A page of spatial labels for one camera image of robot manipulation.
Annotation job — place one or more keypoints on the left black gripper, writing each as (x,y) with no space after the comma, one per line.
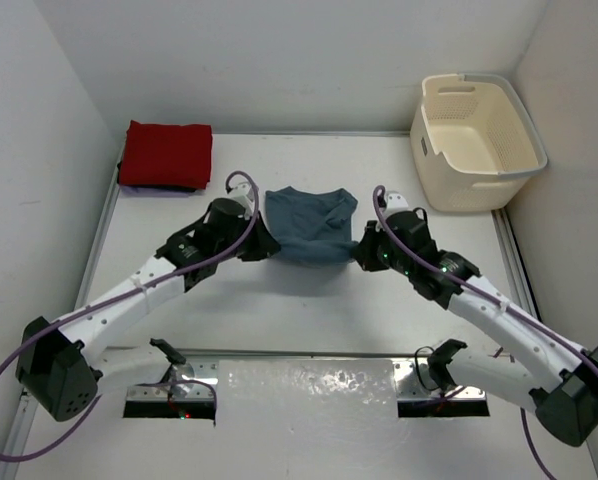
(263,244)

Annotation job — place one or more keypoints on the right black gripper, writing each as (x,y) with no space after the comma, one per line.
(364,249)

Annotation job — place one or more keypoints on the teal shirt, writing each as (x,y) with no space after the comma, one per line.
(312,229)

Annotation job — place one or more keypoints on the red garment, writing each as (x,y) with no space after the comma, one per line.
(166,154)

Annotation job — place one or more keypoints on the purple t shirt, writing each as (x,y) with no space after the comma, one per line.
(146,192)

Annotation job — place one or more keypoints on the black garment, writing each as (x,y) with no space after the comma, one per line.
(165,188)

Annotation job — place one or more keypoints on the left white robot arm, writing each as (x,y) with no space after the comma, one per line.
(61,365)

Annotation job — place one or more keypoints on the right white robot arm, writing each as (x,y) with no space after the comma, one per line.
(550,377)

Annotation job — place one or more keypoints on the beige laundry basket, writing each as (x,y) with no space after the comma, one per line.
(473,142)

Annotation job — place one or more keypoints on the white front cover board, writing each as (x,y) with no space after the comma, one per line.
(290,419)

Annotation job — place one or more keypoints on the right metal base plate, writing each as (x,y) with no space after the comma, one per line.
(413,384)

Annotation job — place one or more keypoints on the metal base plate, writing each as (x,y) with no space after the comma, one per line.
(413,384)
(195,382)

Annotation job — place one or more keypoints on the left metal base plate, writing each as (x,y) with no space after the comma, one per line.
(195,382)

